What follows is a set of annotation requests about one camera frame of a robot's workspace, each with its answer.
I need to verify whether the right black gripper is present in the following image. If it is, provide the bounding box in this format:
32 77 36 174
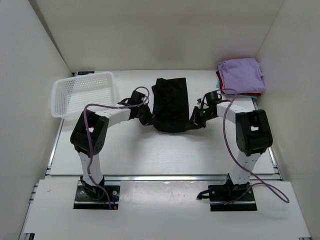
184 106 217 131

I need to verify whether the black t shirt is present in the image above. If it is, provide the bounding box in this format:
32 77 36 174
151 77 189 134

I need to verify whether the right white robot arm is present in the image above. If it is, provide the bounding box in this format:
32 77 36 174
185 90 273 200

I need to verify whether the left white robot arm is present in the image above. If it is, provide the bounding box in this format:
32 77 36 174
70 87 153 200

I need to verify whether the teal folded t shirt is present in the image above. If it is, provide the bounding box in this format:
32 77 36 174
216 79 223 89

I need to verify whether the red folded t shirt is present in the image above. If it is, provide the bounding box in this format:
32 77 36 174
216 70 224 85

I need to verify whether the purple folded t shirt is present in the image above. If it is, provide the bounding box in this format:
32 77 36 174
217 57 266 95

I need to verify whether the small dark label plate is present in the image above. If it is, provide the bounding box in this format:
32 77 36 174
76 71 95 76

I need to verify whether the white plastic basket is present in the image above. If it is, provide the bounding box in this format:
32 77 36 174
50 71 118 119

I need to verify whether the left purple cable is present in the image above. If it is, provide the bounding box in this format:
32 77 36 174
83 86 151 210

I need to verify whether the purple cable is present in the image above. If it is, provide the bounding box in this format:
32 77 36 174
83 86 151 210
217 88 291 205

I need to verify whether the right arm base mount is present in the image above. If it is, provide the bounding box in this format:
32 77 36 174
196 175 258 212

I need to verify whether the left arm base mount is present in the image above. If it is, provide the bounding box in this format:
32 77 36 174
73 181 121 211

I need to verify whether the aluminium rail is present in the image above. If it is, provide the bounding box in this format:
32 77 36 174
45 173 281 181

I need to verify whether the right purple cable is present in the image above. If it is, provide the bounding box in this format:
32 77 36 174
217 88 291 205

